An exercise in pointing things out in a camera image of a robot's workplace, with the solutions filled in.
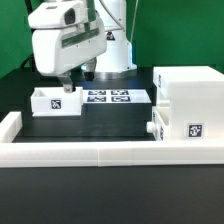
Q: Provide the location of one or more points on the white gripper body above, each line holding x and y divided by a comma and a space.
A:
66, 35

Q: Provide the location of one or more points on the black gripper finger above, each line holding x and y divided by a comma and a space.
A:
90, 71
66, 82

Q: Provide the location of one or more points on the white drawer tray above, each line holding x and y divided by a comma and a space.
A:
159, 125
53, 101

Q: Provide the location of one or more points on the white front drawer tray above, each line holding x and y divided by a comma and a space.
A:
159, 125

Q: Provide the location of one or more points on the white drawer cabinet box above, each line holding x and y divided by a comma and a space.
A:
195, 98

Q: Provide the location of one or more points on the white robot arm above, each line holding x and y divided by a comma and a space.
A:
118, 55

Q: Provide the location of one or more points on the white U-shaped border fence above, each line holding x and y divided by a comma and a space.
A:
101, 154

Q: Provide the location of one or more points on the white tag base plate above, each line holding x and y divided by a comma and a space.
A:
115, 96

